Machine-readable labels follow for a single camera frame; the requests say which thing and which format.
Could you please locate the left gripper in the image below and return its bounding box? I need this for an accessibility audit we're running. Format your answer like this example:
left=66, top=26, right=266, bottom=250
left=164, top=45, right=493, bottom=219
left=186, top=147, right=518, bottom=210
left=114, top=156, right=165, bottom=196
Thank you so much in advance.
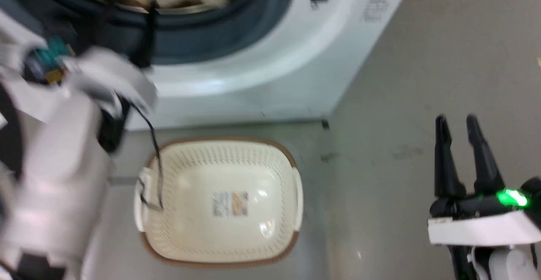
left=23, top=0, right=159, bottom=118

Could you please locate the white front-load washing machine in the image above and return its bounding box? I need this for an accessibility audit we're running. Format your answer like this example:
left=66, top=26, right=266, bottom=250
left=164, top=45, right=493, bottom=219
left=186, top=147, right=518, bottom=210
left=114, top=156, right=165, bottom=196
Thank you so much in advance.
left=0, top=0, right=419, bottom=131

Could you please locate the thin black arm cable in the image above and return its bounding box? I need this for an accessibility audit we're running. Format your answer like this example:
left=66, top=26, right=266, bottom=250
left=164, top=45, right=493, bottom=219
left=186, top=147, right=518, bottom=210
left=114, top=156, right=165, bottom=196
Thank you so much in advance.
left=130, top=102, right=166, bottom=211

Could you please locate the dark grey door gasket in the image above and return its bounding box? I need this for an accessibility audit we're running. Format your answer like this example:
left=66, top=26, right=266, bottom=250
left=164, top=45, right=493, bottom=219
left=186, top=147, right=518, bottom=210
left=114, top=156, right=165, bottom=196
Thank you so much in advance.
left=0, top=0, right=295, bottom=66

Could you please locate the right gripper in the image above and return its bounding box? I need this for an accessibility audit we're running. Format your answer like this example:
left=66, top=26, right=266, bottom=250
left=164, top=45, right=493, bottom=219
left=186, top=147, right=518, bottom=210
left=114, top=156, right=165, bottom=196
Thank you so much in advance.
left=428, top=114, right=541, bottom=246

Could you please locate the paper label sticker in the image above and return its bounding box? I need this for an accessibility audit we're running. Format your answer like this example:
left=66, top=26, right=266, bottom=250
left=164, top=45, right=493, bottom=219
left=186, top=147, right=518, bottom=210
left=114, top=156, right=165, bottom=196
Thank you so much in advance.
left=213, top=191, right=249, bottom=218

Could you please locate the grey printed warning label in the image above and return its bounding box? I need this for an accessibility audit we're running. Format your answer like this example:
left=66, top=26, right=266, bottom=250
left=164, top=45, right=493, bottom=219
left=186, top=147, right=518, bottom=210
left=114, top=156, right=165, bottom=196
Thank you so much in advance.
left=362, top=0, right=389, bottom=22

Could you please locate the cream plastic laundry basket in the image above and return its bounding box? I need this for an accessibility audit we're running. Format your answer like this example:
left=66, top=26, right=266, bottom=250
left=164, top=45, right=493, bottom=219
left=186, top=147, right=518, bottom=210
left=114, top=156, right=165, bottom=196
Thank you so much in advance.
left=134, top=137, right=304, bottom=269

